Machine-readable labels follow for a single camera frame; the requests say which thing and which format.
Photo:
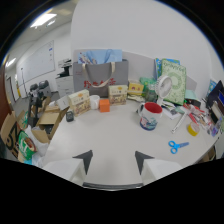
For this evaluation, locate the green printed snack bag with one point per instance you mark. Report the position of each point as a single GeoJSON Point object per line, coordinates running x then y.
{"type": "Point", "coordinates": [26, 144]}

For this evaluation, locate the black monitor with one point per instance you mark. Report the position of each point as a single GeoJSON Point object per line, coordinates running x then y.
{"type": "Point", "coordinates": [216, 96]}

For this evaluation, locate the white office printer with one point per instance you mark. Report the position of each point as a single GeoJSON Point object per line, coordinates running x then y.
{"type": "Point", "coordinates": [64, 79]}

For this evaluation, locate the yellow flat packet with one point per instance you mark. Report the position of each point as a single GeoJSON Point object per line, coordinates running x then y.
{"type": "Point", "coordinates": [135, 88]}

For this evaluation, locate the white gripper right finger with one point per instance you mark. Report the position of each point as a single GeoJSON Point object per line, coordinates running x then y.
{"type": "Point", "coordinates": [154, 169]}

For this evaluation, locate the whiteboard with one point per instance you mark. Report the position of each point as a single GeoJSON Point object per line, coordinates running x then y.
{"type": "Point", "coordinates": [37, 62]}

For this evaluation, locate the brown printed cardboard box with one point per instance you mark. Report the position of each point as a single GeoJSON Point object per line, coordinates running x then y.
{"type": "Point", "coordinates": [11, 133]}

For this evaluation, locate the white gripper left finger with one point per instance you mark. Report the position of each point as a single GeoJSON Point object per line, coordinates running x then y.
{"type": "Point", "coordinates": [71, 170]}

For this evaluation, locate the yellow tea box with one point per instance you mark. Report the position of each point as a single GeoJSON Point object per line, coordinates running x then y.
{"type": "Point", "coordinates": [80, 101]}
{"type": "Point", "coordinates": [117, 94]}

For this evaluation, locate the white cup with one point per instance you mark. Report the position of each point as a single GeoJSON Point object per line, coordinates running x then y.
{"type": "Point", "coordinates": [94, 101]}

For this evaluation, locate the green patterned book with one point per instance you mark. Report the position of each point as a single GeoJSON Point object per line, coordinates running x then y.
{"type": "Point", "coordinates": [175, 82]}

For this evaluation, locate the black office chair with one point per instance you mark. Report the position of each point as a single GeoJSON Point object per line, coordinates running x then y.
{"type": "Point", "coordinates": [44, 89]}

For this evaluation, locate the white ruler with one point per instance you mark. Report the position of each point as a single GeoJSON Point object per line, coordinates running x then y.
{"type": "Point", "coordinates": [179, 122]}

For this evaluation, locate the yellow tape roll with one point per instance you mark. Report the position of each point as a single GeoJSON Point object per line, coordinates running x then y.
{"type": "Point", "coordinates": [193, 128]}

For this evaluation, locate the red pen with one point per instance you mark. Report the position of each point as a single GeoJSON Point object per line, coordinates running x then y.
{"type": "Point", "coordinates": [192, 117]}

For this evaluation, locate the red white printed mug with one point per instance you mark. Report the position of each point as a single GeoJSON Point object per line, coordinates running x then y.
{"type": "Point", "coordinates": [150, 116]}

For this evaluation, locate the grey tote bag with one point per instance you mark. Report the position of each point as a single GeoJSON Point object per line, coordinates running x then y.
{"type": "Point", "coordinates": [100, 77]}

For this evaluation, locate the white desk fan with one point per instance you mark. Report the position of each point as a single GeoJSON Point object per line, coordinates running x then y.
{"type": "Point", "coordinates": [163, 87]}

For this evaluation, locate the orange small box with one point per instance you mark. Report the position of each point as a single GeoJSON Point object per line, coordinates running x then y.
{"type": "Point", "coordinates": [104, 105]}

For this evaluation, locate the green plastic bag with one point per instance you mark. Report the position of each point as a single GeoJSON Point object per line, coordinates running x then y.
{"type": "Point", "coordinates": [148, 83]}

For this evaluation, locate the open cardboard box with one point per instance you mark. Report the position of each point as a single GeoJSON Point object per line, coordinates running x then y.
{"type": "Point", "coordinates": [49, 120]}

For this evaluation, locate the small black device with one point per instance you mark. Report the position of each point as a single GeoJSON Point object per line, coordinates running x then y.
{"type": "Point", "coordinates": [69, 116]}

